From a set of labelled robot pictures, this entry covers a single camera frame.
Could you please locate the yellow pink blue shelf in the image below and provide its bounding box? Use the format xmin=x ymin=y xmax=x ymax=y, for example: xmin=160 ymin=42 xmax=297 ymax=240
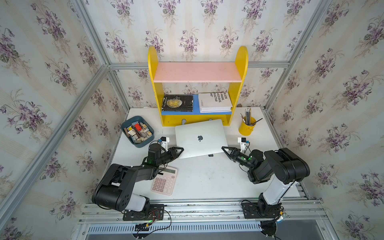
xmin=148 ymin=46 xmax=249 ymax=127

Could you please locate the silver laptop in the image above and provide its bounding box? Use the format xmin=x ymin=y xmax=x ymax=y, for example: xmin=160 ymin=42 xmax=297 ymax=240
xmin=175 ymin=120 xmax=228 ymax=159

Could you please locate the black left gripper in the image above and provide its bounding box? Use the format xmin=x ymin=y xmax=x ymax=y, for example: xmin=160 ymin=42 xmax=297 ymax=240
xmin=156 ymin=148 xmax=186 ymax=168

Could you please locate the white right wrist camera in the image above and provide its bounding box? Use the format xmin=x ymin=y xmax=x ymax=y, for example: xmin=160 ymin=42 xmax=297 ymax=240
xmin=238 ymin=137 xmax=249 ymax=152

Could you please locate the yellow pencil cup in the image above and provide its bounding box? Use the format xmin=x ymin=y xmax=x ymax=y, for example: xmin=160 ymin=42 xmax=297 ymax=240
xmin=239 ymin=117 xmax=256 ymax=136

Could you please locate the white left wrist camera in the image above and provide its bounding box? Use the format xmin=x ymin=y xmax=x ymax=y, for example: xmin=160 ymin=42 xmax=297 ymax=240
xmin=159 ymin=137 xmax=170 ymax=152

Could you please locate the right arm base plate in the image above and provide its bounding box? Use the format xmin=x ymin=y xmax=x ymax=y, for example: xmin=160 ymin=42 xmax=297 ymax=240
xmin=240 ymin=200 xmax=284 ymax=219

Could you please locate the teal bin of blocks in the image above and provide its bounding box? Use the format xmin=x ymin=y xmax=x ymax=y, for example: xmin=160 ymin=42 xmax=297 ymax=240
xmin=121 ymin=116 xmax=155 ymax=148

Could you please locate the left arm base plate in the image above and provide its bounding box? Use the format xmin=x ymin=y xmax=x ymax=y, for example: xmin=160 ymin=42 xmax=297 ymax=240
xmin=123 ymin=204 xmax=165 ymax=222

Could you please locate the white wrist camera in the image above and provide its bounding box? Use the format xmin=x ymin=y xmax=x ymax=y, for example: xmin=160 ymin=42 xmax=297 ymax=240
xmin=159 ymin=137 xmax=170 ymax=152
xmin=238 ymin=137 xmax=249 ymax=152

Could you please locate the pink calculator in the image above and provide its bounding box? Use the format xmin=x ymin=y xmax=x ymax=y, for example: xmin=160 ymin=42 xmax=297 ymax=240
xmin=151 ymin=167 xmax=178 ymax=196

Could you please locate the white paperback book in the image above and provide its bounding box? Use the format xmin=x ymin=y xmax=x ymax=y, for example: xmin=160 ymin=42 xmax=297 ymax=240
xmin=198 ymin=92 xmax=233 ymax=113

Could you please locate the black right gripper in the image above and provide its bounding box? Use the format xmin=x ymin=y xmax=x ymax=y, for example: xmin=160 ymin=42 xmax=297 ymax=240
xmin=221 ymin=147 xmax=254 ymax=171

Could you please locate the aluminium mounting rail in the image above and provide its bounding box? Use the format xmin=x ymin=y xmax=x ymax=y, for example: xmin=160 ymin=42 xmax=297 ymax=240
xmin=71 ymin=199 xmax=340 ymax=240

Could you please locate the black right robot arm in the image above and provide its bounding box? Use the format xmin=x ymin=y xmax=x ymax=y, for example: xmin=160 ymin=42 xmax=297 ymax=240
xmin=222 ymin=147 xmax=310 ymax=217

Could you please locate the black book gold emblem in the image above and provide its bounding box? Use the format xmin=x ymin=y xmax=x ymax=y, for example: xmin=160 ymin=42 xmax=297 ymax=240
xmin=161 ymin=95 xmax=194 ymax=112

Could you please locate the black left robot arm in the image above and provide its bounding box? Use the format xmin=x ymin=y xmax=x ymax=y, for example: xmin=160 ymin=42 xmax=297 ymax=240
xmin=92 ymin=142 xmax=184 ymax=213

